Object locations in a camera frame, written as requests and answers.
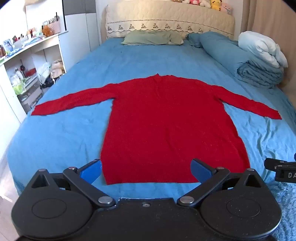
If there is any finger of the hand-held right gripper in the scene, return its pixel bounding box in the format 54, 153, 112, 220
264, 158, 296, 171

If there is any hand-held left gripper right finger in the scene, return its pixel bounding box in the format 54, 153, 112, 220
177, 159, 269, 208

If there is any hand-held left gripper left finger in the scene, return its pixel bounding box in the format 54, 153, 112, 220
25, 159, 116, 208

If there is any red sweater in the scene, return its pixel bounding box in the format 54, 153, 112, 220
31, 73, 282, 185

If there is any blue shaggy rug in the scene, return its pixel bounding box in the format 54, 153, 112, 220
266, 178, 296, 241

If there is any bed with blue sheet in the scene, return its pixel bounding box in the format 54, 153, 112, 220
7, 37, 296, 197

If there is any folded blue duvet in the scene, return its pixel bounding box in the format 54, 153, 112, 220
199, 31, 284, 89

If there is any beige cloth bag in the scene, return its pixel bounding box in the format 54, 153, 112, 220
50, 60, 65, 80

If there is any white plastic bag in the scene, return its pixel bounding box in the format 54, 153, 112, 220
37, 62, 52, 84

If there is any green plastic bag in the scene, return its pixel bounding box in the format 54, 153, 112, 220
12, 80, 26, 95

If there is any white duvet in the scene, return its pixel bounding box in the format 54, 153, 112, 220
238, 31, 288, 68

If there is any blue pillow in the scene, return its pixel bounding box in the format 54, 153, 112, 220
186, 34, 204, 48

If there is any white shelf unit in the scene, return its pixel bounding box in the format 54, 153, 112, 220
0, 30, 68, 124

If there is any white wardrobe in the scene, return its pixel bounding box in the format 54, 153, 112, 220
63, 0, 101, 73

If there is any green pillow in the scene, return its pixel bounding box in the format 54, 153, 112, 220
121, 30, 184, 45

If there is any beige curtain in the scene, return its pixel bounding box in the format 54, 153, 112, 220
245, 0, 296, 91

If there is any pink basket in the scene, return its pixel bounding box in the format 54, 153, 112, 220
49, 21, 61, 35

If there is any cream quilted headboard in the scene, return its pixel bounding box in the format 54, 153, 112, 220
106, 0, 236, 40

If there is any pale pink plush toy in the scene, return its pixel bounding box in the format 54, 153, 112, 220
220, 3, 233, 15

